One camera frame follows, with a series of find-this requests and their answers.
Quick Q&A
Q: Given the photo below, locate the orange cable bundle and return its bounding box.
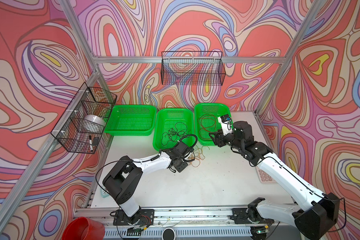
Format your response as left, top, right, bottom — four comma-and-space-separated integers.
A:
187, 146, 211, 168

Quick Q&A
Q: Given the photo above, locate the red cable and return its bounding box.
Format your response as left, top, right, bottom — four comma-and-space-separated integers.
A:
197, 113, 220, 139

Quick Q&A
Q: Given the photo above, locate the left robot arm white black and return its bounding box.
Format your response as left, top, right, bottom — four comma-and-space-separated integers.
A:
103, 134, 198, 218

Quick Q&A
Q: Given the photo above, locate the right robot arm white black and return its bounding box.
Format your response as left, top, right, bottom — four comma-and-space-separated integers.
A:
209, 115, 341, 240

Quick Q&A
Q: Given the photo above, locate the right green plastic basket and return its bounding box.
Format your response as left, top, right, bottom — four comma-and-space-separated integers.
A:
194, 103, 231, 146

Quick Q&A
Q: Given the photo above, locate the green plastic basket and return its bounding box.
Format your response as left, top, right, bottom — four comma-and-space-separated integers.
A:
194, 103, 231, 146
105, 105, 157, 136
153, 108, 195, 151

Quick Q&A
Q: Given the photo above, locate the middle green plastic basket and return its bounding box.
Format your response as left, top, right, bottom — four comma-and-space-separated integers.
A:
153, 108, 195, 151

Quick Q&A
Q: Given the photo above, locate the white pink calculator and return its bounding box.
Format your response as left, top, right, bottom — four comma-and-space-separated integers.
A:
256, 167, 276, 184

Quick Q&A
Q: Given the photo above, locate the left green plastic basket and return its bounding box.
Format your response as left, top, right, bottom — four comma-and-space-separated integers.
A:
105, 105, 157, 136

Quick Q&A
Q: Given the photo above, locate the red bucket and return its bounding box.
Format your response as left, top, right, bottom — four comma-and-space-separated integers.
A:
62, 217, 105, 240

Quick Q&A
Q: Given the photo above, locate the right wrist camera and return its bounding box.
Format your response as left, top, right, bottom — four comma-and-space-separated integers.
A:
218, 114, 233, 136

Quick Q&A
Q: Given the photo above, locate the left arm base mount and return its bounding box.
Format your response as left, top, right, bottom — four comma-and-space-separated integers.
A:
111, 209, 155, 227

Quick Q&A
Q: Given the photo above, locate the black wire basket back wall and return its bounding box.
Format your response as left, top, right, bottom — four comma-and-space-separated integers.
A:
161, 50, 226, 86

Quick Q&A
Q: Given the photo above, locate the black wire basket wall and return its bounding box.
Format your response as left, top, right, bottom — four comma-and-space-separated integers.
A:
161, 50, 226, 86
51, 83, 117, 154

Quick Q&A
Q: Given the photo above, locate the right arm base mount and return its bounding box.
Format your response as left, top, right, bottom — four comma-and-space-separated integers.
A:
230, 208, 275, 225

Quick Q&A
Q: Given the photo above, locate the black wire basket left wall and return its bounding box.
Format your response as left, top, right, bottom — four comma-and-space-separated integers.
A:
51, 83, 117, 154

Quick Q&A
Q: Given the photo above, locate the aluminium rail front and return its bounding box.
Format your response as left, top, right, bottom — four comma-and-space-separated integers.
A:
74, 201, 301, 227

